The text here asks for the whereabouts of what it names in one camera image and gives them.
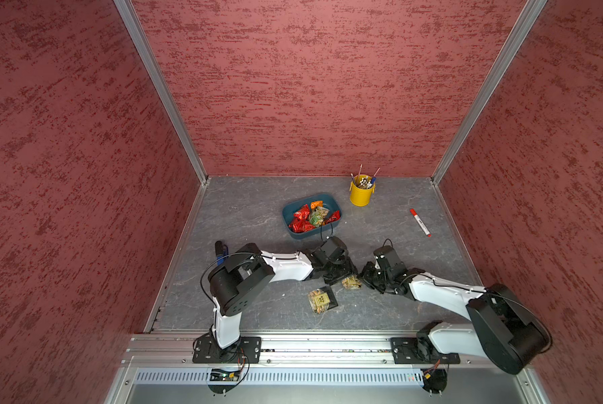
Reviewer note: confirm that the teal plastic storage box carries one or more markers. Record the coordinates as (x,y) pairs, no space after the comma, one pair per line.
(289,210)

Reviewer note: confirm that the aluminium corner profile left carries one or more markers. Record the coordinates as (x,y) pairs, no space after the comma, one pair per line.
(140,41)

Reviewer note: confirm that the aluminium front rail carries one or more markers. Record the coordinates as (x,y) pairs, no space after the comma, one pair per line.
(286,349)

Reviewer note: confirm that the clear tea bag green label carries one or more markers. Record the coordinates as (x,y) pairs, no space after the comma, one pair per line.
(317,216)

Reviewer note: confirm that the yellow metal pencil bucket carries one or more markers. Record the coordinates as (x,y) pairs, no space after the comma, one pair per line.
(362,188)

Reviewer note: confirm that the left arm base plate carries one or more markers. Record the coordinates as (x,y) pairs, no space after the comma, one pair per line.
(207,351)

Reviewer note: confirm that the red white marker pen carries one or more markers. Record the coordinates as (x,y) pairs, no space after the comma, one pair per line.
(421,224)

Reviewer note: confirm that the orange foil tea bag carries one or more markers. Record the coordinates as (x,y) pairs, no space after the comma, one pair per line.
(316,204)

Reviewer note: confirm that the aluminium corner profile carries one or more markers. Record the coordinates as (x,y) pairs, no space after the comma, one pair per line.
(516,37)
(140,41)

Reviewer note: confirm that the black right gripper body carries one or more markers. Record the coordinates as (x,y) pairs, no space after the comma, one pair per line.
(376,278)

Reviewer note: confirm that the red foil tea bag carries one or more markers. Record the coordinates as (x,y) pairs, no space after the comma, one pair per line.
(303,213)
(299,226)
(309,227)
(334,217)

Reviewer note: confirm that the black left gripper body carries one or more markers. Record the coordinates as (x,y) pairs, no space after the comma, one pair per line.
(338,270)

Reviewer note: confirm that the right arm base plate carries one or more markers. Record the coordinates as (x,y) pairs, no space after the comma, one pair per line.
(420,351)

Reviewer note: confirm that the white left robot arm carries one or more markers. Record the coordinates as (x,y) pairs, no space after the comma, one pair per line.
(240,278)

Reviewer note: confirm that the aluminium corner profile right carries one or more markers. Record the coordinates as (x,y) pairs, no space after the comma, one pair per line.
(516,37)

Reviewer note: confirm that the blue black stapler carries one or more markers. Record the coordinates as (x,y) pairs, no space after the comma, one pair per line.
(221,252)

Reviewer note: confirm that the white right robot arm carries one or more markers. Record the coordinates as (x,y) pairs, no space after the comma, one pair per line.
(497,326)

